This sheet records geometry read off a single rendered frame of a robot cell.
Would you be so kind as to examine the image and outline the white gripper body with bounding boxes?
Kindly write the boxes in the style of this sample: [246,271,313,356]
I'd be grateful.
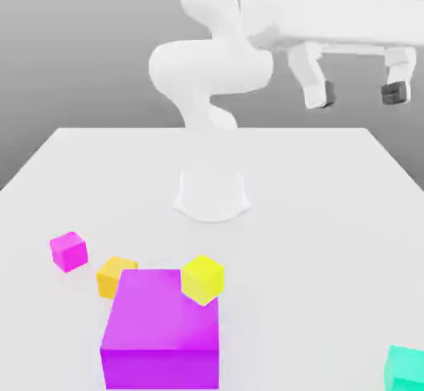
[239,0,424,56]

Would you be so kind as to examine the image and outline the small yellow cube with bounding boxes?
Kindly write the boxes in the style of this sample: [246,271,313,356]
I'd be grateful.
[181,254,225,307]

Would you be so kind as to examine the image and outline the small orange cube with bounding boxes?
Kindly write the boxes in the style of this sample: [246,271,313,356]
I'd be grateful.
[95,255,139,300]

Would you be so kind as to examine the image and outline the small teal cube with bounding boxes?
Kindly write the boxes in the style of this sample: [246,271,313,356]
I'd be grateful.
[383,344,424,391]

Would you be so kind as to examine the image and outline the small magenta cube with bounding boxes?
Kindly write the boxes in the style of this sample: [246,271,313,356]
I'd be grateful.
[49,230,89,273]

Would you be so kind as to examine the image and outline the large purple box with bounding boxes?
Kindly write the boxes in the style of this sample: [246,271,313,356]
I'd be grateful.
[99,268,220,391]

